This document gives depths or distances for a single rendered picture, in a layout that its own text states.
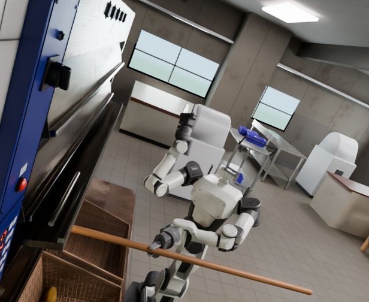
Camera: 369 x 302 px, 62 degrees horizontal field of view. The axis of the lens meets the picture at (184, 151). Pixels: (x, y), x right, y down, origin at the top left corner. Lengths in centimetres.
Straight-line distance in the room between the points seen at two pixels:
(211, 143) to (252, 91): 408
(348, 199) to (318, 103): 365
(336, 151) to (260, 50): 302
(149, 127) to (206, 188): 453
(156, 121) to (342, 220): 425
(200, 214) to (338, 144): 643
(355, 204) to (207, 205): 541
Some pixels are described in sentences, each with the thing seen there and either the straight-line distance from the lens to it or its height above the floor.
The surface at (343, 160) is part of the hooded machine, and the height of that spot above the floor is 115.
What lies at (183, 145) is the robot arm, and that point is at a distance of 169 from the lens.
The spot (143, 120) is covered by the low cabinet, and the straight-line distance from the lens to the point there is 617.
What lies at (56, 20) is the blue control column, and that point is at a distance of 56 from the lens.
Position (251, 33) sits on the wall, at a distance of 801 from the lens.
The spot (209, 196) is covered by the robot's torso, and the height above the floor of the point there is 134.
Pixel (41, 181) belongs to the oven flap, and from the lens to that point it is 105.
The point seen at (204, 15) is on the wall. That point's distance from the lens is 828.
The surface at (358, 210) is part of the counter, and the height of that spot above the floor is 52.
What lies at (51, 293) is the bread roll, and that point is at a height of 65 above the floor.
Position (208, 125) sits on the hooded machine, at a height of 120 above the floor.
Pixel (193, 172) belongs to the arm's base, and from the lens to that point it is 185.
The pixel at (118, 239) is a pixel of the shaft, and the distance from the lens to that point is 138.
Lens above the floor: 204
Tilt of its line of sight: 18 degrees down
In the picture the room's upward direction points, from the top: 24 degrees clockwise
